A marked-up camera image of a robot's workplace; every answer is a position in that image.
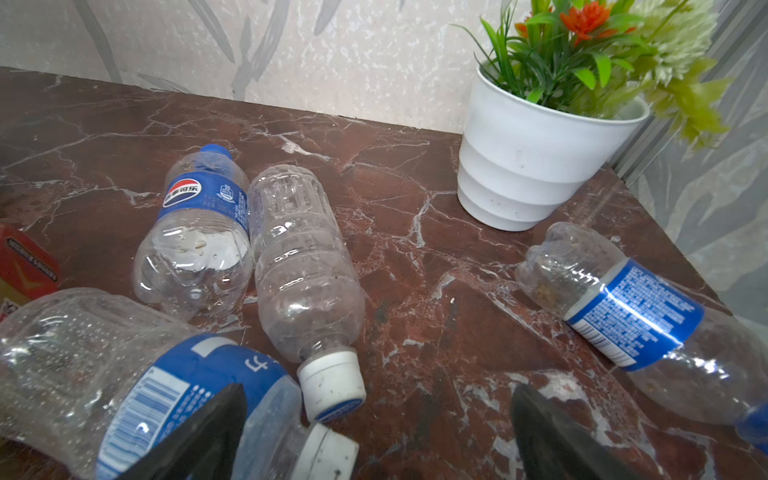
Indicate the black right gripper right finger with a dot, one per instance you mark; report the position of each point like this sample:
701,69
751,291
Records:
554,446

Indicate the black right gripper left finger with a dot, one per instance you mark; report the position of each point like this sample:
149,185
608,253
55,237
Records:
203,447

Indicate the clear bottle blue label white cap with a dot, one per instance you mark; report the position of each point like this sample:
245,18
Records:
96,380

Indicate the crushed blue label bottle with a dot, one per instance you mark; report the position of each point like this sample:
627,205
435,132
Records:
693,360

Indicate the clear ribbed bottle white cap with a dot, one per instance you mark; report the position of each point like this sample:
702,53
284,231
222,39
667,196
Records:
311,304

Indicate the small Pepsi bottle blue cap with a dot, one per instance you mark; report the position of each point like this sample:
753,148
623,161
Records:
196,260

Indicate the red yellow drink can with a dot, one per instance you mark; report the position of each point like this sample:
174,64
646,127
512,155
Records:
28,271

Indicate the white pot with plant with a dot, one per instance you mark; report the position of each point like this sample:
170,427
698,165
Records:
558,93

